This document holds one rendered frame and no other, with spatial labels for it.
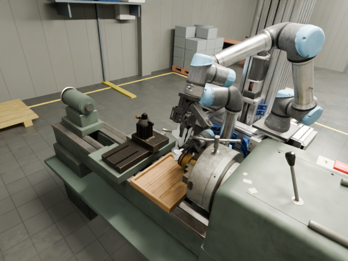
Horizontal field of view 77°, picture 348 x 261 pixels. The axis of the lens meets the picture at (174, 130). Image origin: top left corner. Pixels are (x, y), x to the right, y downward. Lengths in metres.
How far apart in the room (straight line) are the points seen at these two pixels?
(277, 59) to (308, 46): 0.54
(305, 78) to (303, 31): 0.22
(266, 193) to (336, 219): 0.21
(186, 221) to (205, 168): 0.34
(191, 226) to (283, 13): 1.28
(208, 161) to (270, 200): 0.29
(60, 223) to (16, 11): 3.47
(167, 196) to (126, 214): 0.45
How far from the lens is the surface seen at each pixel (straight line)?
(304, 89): 1.22
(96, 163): 1.44
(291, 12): 1.54
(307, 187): 0.95
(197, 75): 0.81
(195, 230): 1.16
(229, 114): 1.26
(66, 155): 1.96
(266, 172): 0.93
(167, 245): 1.48
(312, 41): 1.08
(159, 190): 1.26
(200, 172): 0.96
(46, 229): 2.39
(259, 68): 1.53
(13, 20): 4.69
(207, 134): 1.34
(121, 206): 1.65
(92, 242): 2.19
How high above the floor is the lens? 1.81
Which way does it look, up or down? 32 degrees down
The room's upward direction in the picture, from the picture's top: 4 degrees clockwise
